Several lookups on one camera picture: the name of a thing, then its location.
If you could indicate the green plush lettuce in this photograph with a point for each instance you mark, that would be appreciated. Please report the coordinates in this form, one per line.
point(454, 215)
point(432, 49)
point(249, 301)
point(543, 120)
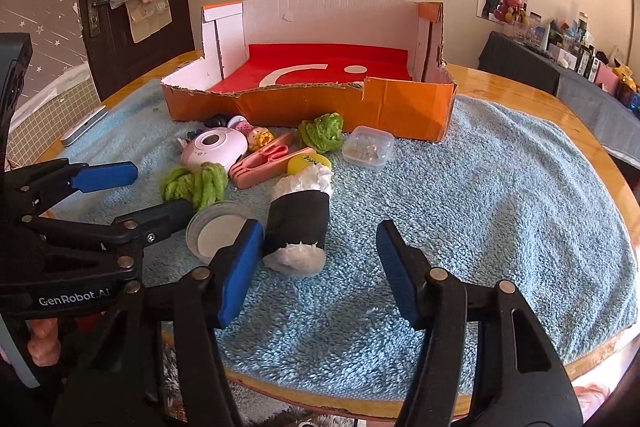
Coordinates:
point(322, 132)

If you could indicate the black white sushi roll toy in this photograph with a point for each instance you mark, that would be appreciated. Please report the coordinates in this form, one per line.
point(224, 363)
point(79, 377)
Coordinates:
point(297, 222)

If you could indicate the red paper liner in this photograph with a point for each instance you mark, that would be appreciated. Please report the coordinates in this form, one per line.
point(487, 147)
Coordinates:
point(380, 62)

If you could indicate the white flat device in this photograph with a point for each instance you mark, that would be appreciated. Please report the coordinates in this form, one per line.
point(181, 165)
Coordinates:
point(82, 127)

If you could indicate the hanging paper pouch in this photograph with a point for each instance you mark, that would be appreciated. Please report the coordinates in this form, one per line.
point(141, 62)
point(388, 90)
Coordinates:
point(147, 22)

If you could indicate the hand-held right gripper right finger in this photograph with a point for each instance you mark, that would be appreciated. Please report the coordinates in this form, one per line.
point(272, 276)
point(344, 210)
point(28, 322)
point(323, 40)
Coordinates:
point(400, 272)

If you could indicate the black-haired doll figurine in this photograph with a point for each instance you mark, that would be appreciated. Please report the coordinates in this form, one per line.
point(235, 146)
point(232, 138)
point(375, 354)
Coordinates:
point(217, 122)

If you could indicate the pink round device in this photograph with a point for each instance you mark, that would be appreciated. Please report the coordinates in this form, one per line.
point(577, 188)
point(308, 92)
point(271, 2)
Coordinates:
point(215, 147)

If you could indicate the orange cardboard box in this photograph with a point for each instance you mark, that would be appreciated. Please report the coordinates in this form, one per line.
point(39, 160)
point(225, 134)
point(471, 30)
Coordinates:
point(400, 107)

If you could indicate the green yarn bundle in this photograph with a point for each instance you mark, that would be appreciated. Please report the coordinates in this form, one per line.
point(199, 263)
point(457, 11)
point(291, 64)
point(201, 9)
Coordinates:
point(195, 187)

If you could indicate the row of small sideboard items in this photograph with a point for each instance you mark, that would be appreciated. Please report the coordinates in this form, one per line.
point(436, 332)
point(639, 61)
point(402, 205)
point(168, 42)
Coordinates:
point(575, 42)

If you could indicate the pink plastic clip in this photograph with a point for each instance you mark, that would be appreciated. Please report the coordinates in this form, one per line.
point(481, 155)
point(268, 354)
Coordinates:
point(250, 174)

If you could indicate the pink spotted figurine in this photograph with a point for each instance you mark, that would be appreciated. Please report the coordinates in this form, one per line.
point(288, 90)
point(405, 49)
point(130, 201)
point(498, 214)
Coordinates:
point(242, 126)

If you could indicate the clear round plastic lid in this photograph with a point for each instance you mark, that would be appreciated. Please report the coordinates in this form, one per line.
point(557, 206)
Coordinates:
point(215, 232)

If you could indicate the person's left hand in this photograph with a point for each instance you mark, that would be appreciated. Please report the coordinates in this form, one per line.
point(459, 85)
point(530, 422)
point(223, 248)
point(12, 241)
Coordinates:
point(42, 347)

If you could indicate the blue fluffy towel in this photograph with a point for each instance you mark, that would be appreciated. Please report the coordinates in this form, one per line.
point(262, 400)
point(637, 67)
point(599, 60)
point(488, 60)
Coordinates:
point(450, 207)

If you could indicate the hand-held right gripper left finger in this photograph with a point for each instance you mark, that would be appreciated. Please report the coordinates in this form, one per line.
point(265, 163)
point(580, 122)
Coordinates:
point(240, 267)

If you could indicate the dark cloth covered sideboard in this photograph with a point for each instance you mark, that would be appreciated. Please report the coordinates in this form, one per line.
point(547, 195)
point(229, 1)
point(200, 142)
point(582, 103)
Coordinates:
point(520, 62)

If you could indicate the pink plush rabbit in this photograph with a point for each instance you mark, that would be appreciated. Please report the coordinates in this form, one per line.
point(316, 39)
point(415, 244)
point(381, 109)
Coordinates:
point(512, 2)

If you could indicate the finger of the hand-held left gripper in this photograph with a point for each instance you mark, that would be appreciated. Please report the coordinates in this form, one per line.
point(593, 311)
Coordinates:
point(165, 217)
point(105, 175)

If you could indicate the dark brown door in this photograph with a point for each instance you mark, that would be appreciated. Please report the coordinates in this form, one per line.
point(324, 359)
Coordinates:
point(100, 57)

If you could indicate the yellow figurine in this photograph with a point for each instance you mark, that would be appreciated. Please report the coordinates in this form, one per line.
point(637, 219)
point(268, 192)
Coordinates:
point(262, 139)

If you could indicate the small clear plastic box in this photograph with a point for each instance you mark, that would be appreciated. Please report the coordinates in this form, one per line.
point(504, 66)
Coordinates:
point(367, 148)

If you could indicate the yellow round cap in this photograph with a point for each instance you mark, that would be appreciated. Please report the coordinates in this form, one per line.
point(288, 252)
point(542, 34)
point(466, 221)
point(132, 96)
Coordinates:
point(305, 164)

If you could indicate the white tiled counter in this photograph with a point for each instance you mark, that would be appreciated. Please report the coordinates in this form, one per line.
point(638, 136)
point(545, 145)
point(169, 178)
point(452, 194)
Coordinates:
point(45, 107)

